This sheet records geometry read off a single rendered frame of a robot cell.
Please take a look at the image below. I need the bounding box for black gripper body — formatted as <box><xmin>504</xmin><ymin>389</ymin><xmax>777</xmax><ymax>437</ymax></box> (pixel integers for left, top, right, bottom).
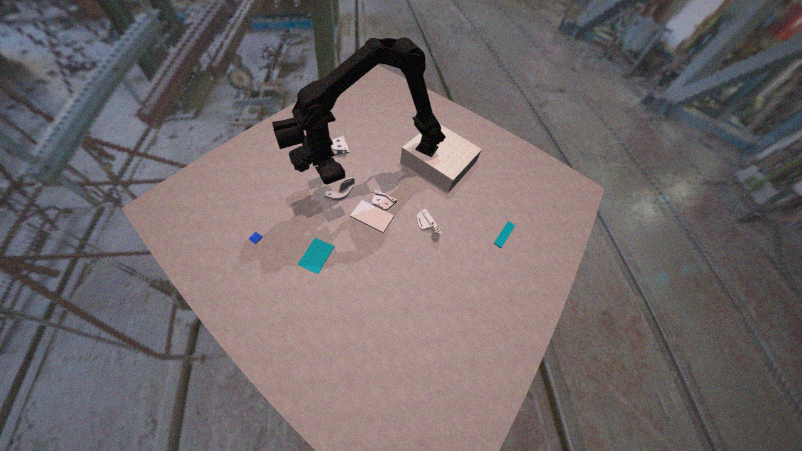
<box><xmin>302</xmin><ymin>136</ymin><xmax>345</xmax><ymax>185</ymax></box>

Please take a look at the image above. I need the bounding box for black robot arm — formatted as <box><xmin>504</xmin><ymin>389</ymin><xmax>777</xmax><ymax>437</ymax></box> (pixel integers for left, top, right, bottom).
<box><xmin>272</xmin><ymin>38</ymin><xmax>445</xmax><ymax>172</ymax></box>

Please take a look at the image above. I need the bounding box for teal rectangular block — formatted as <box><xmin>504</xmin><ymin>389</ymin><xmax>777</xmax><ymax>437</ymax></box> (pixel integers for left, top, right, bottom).
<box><xmin>494</xmin><ymin>221</ymin><xmax>515</xmax><ymax>248</ymax></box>

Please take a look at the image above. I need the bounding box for teal flat plate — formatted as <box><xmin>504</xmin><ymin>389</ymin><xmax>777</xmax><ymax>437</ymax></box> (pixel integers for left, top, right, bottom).
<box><xmin>298</xmin><ymin>238</ymin><xmax>334</xmax><ymax>274</ymax></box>

